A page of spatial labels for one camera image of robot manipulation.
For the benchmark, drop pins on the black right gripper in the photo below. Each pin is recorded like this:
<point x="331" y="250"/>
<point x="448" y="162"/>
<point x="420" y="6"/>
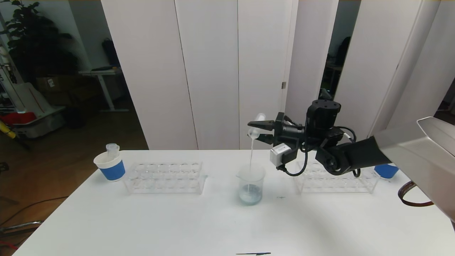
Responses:
<point x="279" y="127"/>

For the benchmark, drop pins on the test tube with white pigment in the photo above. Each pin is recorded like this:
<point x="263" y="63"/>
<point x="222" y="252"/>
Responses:
<point x="258" y="119"/>

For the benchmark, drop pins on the test tube with red pigment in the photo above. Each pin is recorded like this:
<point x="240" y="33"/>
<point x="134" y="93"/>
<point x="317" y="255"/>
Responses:
<point x="113" y="151"/>

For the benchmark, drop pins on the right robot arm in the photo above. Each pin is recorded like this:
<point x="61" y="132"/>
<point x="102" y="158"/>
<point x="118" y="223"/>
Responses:
<point x="355" y="153"/>

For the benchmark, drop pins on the clear glass beaker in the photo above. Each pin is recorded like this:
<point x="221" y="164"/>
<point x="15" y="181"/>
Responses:
<point x="250" y="197"/>

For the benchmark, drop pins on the clear plastic test tube rack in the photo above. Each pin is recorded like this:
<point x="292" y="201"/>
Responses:
<point x="330" y="186"/>
<point x="167" y="188"/>

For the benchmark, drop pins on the white folding screen panel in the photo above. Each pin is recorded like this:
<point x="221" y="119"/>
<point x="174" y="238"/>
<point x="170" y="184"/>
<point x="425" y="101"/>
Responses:
<point x="213" y="71"/>
<point x="373" y="35"/>
<point x="263" y="53"/>
<point x="437" y="53"/>
<point x="149" y="71"/>
<point x="309" y="42"/>

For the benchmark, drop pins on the blue paper cup white rim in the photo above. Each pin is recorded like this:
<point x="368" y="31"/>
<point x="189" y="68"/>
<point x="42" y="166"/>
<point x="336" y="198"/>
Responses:
<point x="385" y="171"/>
<point x="113" y="171"/>

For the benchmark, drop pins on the white office desk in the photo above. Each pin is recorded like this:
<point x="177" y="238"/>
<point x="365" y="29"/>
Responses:
<point x="103" y="73"/>

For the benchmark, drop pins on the black backpack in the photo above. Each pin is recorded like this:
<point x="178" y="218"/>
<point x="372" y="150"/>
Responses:
<point x="111" y="53"/>

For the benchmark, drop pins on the brown cardboard box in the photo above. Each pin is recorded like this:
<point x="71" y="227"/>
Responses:
<point x="53" y="85"/>

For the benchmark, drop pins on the grey plastic crate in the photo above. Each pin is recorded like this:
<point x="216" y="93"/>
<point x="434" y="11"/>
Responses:
<point x="42" y="128"/>

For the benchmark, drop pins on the white panel with red stripe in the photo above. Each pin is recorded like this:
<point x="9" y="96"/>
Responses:
<point x="32" y="101"/>

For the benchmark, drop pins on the dark green potted plant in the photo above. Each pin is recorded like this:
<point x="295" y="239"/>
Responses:
<point x="35" y="46"/>

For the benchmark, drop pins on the red plastic bin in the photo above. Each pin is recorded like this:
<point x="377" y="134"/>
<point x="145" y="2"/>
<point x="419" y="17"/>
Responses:
<point x="17" y="119"/>

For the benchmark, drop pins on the chrome chair leg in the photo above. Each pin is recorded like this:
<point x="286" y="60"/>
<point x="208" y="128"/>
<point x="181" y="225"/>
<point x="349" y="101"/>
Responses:
<point x="25" y="225"/>

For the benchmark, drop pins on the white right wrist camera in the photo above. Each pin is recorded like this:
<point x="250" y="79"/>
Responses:
<point x="282" y="153"/>

